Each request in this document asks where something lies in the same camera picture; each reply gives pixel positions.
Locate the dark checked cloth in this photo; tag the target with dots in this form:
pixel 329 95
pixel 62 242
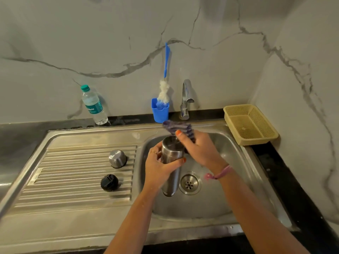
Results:
pixel 182 126

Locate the person's left hand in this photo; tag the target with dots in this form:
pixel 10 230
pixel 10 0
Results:
pixel 156 174

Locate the blue plastic brush holder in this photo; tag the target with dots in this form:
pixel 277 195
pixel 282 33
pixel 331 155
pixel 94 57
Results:
pixel 160 116

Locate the black stopper lid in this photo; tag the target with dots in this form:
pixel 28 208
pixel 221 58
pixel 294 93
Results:
pixel 109 183

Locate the person's right forearm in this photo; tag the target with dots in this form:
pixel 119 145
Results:
pixel 262 219

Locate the stainless steel sink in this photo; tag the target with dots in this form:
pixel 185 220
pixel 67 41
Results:
pixel 79 222

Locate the chrome faucet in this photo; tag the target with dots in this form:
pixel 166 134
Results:
pixel 185 89

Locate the steel cup cap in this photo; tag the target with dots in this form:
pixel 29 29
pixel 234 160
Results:
pixel 117 158

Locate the person's left forearm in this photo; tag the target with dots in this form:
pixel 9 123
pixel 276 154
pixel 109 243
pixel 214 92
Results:
pixel 129 224

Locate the clear plastic water bottle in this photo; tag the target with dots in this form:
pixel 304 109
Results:
pixel 94 107

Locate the yellow plastic basket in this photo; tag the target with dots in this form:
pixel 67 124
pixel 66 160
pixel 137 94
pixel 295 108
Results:
pixel 267 134

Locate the stainless steel flask body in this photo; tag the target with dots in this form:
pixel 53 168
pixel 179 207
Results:
pixel 170 152

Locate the person's right hand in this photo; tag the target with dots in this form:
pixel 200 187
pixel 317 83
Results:
pixel 204 153

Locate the blue white bottle brush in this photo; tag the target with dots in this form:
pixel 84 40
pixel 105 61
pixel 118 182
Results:
pixel 166 60

